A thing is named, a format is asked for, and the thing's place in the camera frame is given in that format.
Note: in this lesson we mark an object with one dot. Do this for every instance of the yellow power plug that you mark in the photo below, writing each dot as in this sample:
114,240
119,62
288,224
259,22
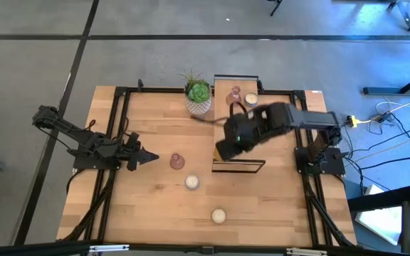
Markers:
351,121

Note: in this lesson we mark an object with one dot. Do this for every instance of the black rig crossbar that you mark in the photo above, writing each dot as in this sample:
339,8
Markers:
48,249

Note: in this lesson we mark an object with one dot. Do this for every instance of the black power adapter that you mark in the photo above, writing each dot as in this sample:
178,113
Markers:
386,117

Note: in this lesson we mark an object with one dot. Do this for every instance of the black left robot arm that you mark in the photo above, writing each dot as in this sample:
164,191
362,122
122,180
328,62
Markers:
84,140

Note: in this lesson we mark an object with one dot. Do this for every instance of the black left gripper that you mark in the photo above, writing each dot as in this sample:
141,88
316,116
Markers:
132,153

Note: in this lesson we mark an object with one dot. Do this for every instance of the silver metal bracket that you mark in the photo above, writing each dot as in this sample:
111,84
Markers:
109,247
306,252

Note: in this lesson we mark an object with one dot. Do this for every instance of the black aluminium table frame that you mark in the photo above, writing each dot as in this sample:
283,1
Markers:
155,89

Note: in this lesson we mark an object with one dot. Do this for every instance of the black desk foot bar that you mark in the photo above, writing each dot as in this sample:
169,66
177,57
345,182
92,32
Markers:
386,91

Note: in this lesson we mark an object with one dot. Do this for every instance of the gold tin candle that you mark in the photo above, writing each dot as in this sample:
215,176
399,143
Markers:
218,215

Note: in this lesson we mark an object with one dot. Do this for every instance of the wooden shelf with black frame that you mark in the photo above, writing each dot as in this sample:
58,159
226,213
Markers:
255,153

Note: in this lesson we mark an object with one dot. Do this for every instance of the black desk edge bar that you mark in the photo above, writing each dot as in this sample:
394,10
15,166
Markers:
376,202

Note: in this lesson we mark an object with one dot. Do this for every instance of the blue patterned tin candle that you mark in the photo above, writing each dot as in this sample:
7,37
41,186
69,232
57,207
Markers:
192,182
251,99

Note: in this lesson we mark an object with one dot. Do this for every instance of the white board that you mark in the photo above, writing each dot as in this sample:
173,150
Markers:
383,224

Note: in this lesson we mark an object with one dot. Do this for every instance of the pink ribbed glass candle holder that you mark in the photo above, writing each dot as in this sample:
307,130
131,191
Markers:
233,96
177,162

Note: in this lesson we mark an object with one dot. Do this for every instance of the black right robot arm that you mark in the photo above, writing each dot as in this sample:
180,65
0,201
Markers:
311,119

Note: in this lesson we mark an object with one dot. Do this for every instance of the succulent in patterned white pot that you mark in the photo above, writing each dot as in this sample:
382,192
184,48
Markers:
198,93

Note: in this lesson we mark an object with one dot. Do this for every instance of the small silver-edged camera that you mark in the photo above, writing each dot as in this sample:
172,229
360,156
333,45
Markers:
208,250

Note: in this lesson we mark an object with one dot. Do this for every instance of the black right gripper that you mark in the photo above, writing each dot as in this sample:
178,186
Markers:
251,133

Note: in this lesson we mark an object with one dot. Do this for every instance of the black chair leg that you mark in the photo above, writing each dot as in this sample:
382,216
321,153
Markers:
276,8

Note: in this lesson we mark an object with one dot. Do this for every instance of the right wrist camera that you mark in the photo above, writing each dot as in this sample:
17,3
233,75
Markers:
239,139

